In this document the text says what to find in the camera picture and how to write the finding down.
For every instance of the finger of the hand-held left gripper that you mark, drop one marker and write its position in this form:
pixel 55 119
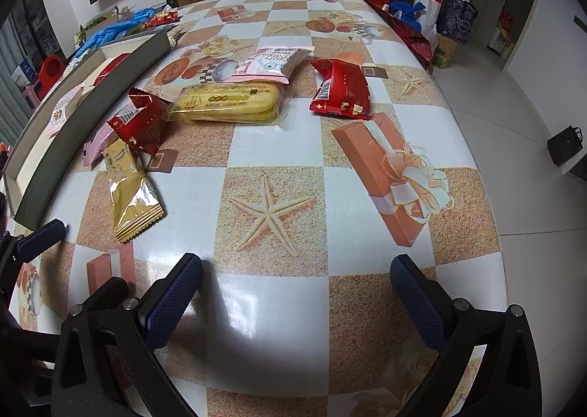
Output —
pixel 112 288
pixel 41 238

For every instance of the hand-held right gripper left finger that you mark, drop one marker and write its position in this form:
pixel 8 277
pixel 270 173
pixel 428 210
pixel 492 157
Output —
pixel 172 307

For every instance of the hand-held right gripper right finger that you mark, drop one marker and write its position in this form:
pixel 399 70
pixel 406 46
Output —
pixel 419 302

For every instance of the gold foil snack packet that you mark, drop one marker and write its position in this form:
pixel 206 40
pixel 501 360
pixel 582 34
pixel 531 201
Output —
pixel 133 196

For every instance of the plain pink snack packet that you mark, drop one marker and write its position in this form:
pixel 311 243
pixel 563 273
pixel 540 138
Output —
pixel 98 148

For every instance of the pink white biscuit packet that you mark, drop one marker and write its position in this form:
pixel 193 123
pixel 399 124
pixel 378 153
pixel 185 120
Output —
pixel 270 63
pixel 66 107

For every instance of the red snack packet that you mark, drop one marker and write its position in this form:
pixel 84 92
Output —
pixel 142 123
pixel 341 89
pixel 112 68

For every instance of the grey-green shallow box tray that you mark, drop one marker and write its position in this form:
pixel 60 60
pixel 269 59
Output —
pixel 142 61

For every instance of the yellow biscuit packet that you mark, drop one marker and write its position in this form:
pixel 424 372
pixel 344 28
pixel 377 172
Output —
pixel 229 102

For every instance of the pink plastic stool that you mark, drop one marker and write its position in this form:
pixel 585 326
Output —
pixel 33 91

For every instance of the red plastic stool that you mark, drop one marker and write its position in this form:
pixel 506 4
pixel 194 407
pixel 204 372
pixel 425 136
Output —
pixel 51 73

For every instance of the storage shelf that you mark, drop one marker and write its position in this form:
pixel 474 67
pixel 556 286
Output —
pixel 30 27

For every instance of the blue gloves pile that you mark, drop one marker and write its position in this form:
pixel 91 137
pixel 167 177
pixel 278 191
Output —
pixel 114 29

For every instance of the green yellow candy packet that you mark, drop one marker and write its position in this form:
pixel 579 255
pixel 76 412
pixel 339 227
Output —
pixel 174 37

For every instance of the red yellow printed snack bag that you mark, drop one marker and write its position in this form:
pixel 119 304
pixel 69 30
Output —
pixel 161 19

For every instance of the dark red gift bag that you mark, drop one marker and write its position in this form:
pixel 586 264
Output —
pixel 415 43

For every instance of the white carton boxes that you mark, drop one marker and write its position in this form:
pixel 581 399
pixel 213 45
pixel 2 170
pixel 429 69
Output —
pixel 500 43

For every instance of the dark patterned tote bag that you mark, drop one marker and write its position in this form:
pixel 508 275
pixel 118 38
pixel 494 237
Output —
pixel 456 18

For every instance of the blue plastic bag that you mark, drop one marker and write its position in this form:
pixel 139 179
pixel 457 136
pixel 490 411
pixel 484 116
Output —
pixel 406 13

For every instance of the red paper bag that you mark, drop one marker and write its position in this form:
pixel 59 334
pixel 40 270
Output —
pixel 505 21

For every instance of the white paper bag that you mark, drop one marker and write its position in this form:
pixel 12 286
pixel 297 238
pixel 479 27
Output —
pixel 429 8

